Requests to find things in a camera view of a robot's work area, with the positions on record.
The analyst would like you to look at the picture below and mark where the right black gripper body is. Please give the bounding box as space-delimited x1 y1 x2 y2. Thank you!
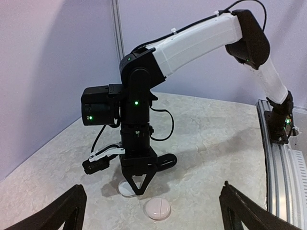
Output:
119 147 157 176

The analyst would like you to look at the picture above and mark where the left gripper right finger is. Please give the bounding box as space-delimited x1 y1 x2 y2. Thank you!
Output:
219 181 300 230

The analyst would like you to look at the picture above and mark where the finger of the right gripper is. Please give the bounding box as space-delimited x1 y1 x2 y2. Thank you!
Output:
153 153 177 173
122 168 156 196

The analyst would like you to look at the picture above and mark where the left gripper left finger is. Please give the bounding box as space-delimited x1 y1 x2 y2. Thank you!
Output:
7 184 87 230

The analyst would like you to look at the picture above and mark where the white earbud charging case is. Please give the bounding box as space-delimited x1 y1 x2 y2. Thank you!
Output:
118 180 136 197

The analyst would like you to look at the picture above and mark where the pink earbud charging case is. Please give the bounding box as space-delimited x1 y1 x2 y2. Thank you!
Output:
144 197 171 220

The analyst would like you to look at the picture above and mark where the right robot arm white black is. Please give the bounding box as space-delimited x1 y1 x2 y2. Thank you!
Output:
81 9 294 196

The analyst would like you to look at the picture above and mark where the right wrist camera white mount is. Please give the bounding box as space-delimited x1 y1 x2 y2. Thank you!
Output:
82 141 125 175

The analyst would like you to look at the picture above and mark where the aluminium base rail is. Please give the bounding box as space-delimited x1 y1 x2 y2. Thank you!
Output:
256 100 307 230

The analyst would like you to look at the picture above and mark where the right aluminium corner post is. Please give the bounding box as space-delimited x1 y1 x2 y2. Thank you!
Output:
111 0 125 61

